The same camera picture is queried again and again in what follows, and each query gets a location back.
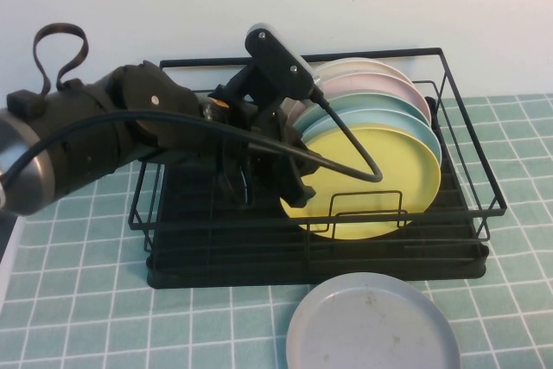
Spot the light blue plate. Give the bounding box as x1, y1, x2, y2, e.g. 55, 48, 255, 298
300, 110, 444, 171

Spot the black camera cable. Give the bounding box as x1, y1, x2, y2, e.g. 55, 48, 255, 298
0, 86, 385, 187

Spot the brown strap loop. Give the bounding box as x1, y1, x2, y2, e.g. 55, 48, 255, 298
33, 22, 90, 96

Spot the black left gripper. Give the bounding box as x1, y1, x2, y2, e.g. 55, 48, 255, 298
200, 65, 317, 209

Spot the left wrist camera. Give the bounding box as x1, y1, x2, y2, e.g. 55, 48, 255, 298
244, 22, 324, 103

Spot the pink plate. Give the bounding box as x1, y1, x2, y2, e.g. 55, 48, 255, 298
291, 71, 433, 124

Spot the green checked tablecloth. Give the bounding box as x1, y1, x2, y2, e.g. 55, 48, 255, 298
0, 92, 553, 369

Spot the black dish drying rack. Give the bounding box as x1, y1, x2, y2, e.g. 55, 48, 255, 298
145, 105, 490, 290

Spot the grey plate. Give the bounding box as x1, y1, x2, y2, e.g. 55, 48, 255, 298
285, 272, 462, 369

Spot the black wire dish rack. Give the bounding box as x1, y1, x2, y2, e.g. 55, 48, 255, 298
128, 47, 507, 258

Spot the yellow plate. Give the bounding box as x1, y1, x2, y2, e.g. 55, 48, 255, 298
280, 127, 442, 241

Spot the green plate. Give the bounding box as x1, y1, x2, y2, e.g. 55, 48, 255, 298
293, 92, 434, 139

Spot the cream plate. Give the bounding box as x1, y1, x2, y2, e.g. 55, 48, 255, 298
311, 57, 418, 87

